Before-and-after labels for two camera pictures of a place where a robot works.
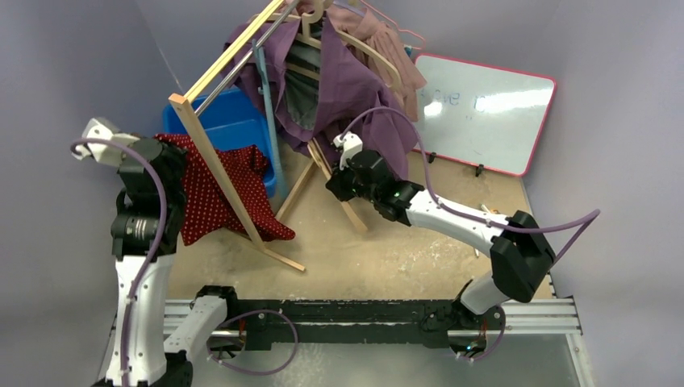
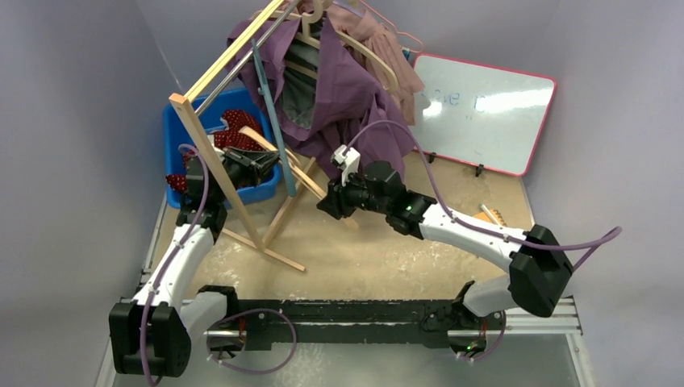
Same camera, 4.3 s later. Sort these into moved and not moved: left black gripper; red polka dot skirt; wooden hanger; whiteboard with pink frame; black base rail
Moved: left black gripper; wooden hanger; red polka dot skirt
Not moved: black base rail; whiteboard with pink frame
